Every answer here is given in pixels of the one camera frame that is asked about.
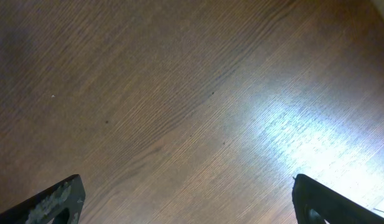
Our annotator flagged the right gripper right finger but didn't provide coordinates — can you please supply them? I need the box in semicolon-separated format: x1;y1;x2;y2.
292;174;384;224

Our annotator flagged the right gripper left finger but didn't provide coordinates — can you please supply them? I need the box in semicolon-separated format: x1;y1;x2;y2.
0;174;86;224

